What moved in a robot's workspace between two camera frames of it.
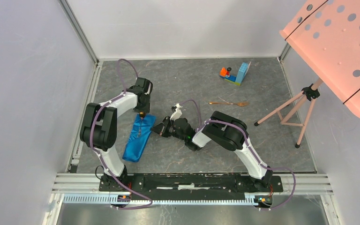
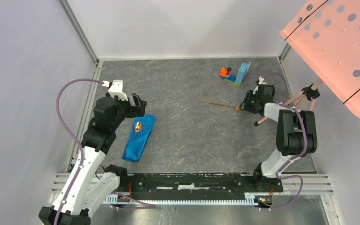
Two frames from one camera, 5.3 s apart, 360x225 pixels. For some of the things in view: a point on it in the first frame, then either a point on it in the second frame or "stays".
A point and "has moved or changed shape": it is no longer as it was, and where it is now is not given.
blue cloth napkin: x=141 y=129 stays
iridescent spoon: x=141 y=115 has moved or changed shape
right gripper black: x=159 y=128 → x=245 y=104
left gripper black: x=146 y=108 → x=133 y=111
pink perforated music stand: x=336 y=43 stays
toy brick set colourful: x=225 y=73 stays
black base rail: x=186 y=184 stays
